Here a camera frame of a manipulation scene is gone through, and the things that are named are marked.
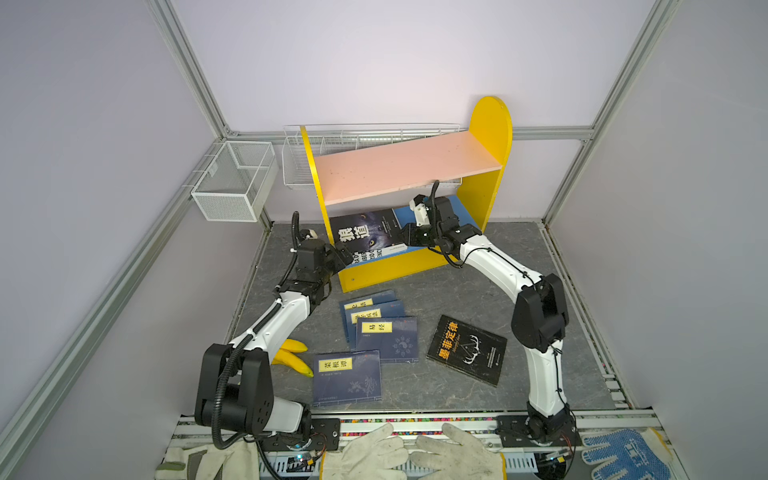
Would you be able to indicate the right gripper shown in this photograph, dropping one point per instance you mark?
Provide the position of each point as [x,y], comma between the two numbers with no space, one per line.
[410,231]

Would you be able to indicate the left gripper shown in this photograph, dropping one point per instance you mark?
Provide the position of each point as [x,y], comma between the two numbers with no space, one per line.
[334,257]

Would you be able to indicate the dark wolf cover book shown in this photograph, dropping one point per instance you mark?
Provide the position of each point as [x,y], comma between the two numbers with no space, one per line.
[367,230]

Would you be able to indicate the black book orange title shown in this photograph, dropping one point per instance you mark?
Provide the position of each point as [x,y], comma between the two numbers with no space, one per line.
[468,349]

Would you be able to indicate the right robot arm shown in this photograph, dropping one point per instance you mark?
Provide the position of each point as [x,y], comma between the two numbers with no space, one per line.
[540,315]

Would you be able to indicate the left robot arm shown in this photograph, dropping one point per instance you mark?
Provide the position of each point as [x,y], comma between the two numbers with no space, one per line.
[235,394]

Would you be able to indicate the yellow shelf with pink and blue boards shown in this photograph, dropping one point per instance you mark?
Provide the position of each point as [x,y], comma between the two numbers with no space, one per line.
[477,156]

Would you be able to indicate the navy book back of pile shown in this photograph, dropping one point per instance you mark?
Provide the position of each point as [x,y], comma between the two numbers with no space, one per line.
[367,300]

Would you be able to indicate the navy book of pile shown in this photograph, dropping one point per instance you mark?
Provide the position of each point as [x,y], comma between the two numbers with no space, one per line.
[367,300]
[386,310]
[396,339]

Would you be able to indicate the navy book middle of pile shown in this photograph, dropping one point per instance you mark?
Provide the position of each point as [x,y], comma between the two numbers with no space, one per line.
[386,310]

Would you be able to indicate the yellow banana bunch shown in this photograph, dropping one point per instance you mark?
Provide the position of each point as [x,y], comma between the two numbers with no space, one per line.
[287,355]

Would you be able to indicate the white mesh box basket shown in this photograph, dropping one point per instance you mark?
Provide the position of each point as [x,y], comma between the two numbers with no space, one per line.
[236,183]

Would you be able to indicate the navy book top of pile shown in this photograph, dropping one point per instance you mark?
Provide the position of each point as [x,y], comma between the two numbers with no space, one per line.
[396,339]

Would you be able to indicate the navy book front left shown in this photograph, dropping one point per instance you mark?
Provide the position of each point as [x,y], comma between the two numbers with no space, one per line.
[347,377]

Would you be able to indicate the white work glove centre left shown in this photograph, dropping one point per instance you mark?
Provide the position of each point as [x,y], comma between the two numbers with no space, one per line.
[376,455]

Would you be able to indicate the white work glove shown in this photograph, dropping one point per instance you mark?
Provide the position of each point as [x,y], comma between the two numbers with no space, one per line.
[460,456]
[376,455]

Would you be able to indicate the white work glove centre right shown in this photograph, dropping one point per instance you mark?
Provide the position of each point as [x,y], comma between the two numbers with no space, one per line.
[460,456]

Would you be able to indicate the blue dotted knit glove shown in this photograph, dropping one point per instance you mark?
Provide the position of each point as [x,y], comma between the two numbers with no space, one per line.
[628,454]

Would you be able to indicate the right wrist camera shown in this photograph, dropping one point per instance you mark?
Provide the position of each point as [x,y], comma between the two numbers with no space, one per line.
[421,210]

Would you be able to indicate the white wire rack basket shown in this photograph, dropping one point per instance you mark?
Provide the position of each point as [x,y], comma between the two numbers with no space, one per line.
[326,139]

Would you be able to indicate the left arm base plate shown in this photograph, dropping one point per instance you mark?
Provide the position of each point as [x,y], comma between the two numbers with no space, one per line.
[320,434]

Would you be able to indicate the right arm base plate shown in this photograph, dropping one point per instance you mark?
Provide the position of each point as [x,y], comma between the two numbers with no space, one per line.
[536,431]

